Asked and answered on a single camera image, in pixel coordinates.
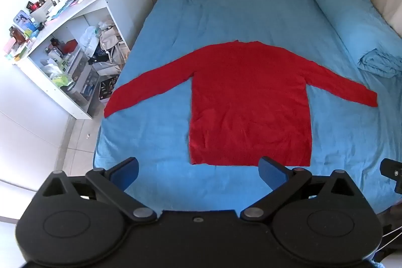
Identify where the white plastic bag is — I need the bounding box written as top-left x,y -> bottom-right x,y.
79,26 -> 102,57

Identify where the beige bag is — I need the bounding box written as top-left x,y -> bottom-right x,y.
99,26 -> 124,56

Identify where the white shelf unit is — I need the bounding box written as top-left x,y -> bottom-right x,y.
3,0 -> 131,120

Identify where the crumpled blue cloth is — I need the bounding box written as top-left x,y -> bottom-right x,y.
358,48 -> 402,79

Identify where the brown bottle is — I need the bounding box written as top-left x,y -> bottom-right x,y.
9,27 -> 26,44

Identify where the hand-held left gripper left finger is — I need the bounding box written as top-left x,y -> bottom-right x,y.
37,157 -> 158,223

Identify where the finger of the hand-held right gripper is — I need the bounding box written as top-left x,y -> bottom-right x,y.
379,158 -> 402,193

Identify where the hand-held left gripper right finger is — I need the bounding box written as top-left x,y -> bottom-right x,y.
240,156 -> 362,222

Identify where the red box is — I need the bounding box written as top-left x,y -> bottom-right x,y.
64,39 -> 79,54

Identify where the bed with blue sheet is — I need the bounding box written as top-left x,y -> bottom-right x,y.
93,0 -> 402,215

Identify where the blue bolster pillow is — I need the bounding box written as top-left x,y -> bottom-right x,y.
308,0 -> 402,74

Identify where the printed picture box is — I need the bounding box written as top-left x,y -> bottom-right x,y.
13,10 -> 37,33

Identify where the red knit sweater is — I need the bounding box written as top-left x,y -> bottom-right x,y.
104,40 -> 378,167

